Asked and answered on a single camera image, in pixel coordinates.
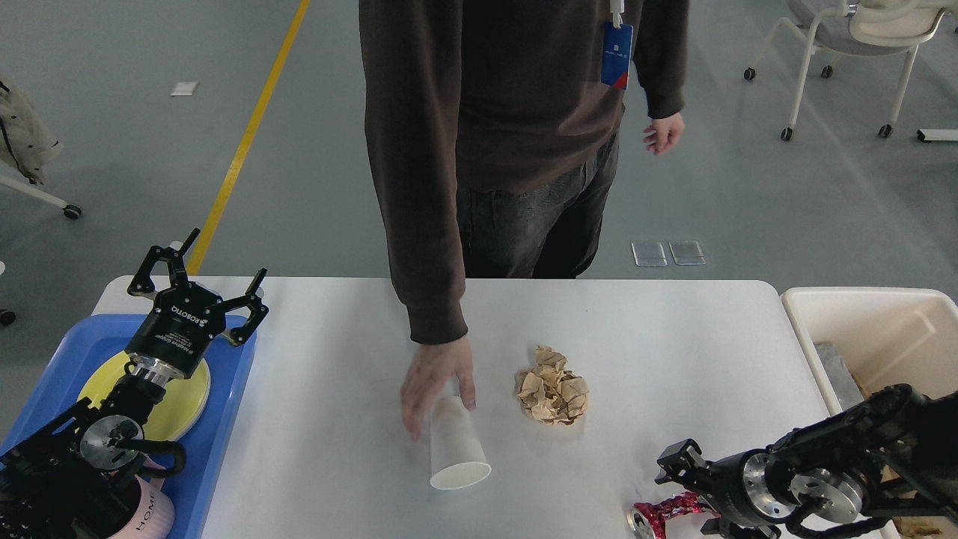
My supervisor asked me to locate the person's right hand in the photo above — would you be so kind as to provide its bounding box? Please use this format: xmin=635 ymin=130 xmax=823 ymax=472
xmin=400 ymin=335 xmax=477 ymax=442

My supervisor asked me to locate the beige plastic bin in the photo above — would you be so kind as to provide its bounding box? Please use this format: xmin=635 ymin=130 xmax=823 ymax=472
xmin=781 ymin=287 xmax=957 ymax=414

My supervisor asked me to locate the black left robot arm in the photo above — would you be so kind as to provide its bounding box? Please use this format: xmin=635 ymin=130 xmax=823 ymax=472
xmin=2 ymin=230 xmax=268 ymax=538

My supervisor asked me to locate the blue plastic tray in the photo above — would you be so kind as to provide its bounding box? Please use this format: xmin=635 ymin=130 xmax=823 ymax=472
xmin=2 ymin=314 xmax=257 ymax=538

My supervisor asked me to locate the beige jacket on chair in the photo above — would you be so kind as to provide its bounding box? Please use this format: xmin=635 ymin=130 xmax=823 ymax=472
xmin=1 ymin=73 xmax=63 ymax=185

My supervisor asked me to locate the person's left hand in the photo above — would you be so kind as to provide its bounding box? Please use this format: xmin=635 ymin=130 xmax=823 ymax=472
xmin=643 ymin=112 xmax=686 ymax=156

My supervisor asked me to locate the white paper cup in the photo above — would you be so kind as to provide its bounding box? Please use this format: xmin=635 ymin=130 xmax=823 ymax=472
xmin=429 ymin=395 xmax=492 ymax=490

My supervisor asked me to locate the aluminium foil tray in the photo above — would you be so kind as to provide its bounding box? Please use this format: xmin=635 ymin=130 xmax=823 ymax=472
xmin=814 ymin=342 xmax=866 ymax=412

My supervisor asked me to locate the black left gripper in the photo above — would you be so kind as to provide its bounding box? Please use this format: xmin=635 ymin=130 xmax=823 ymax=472
xmin=124 ymin=228 xmax=269 ymax=380

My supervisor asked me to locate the crushed red can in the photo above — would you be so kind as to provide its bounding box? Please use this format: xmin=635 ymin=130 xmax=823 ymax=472
xmin=627 ymin=491 xmax=721 ymax=538

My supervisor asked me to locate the white chair leg with wheel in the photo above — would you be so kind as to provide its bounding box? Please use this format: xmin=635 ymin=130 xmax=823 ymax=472
xmin=1 ymin=175 xmax=82 ymax=219

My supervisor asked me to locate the crumpled brown paper ball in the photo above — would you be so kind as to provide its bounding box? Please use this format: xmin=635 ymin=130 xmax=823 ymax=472
xmin=516 ymin=345 xmax=590 ymax=425

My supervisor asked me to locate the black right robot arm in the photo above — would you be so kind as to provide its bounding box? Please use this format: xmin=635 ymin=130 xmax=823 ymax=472
xmin=656 ymin=383 xmax=957 ymax=538

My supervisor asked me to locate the yellow plate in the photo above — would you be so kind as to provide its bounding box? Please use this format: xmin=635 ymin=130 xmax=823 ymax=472
xmin=76 ymin=351 xmax=211 ymax=441

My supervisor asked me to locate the person in dark clothes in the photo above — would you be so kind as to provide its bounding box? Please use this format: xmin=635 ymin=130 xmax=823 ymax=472
xmin=358 ymin=0 xmax=690 ymax=346

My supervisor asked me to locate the blue id badge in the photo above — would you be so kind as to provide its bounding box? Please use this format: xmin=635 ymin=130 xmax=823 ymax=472
xmin=601 ymin=1 xmax=635 ymax=90

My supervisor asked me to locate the pink mug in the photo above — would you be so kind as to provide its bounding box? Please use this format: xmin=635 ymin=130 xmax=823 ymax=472
xmin=109 ymin=475 xmax=177 ymax=538

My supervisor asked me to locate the white wheeled chair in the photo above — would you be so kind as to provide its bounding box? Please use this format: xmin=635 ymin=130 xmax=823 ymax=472
xmin=743 ymin=1 xmax=956 ymax=142

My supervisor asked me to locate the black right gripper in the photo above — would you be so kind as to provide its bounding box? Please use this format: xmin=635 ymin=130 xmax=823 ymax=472
xmin=656 ymin=438 xmax=797 ymax=538

